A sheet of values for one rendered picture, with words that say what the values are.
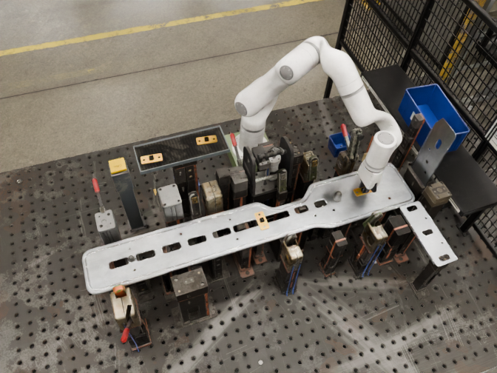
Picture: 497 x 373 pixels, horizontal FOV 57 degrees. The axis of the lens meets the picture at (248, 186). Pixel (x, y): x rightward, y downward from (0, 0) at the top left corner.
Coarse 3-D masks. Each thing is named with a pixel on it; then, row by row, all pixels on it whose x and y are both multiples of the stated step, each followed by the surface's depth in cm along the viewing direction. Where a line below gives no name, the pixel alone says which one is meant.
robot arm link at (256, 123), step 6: (258, 78) 205; (276, 96) 207; (270, 102) 206; (264, 108) 211; (270, 108) 211; (258, 114) 212; (264, 114) 212; (246, 120) 212; (252, 120) 212; (258, 120) 212; (264, 120) 213; (246, 126) 214; (252, 126) 213; (258, 126) 213; (264, 126) 217
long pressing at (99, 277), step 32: (320, 192) 194; (352, 192) 195; (384, 192) 195; (192, 224) 183; (224, 224) 184; (288, 224) 185; (320, 224) 186; (96, 256) 174; (128, 256) 174; (160, 256) 175; (192, 256) 175; (96, 288) 167
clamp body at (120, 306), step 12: (120, 300) 158; (132, 300) 159; (120, 312) 156; (132, 312) 156; (120, 324) 158; (132, 324) 162; (144, 324) 180; (132, 336) 174; (144, 336) 177; (132, 348) 183
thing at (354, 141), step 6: (354, 132) 186; (360, 132) 187; (354, 138) 188; (360, 138) 185; (354, 144) 192; (348, 150) 195; (354, 150) 195; (348, 156) 196; (354, 156) 197; (348, 162) 198
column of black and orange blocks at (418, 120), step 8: (416, 120) 194; (424, 120) 194; (408, 128) 202; (416, 128) 197; (408, 136) 204; (416, 136) 203; (400, 144) 212; (408, 144) 207; (400, 152) 213; (408, 152) 212; (400, 160) 216; (400, 168) 222
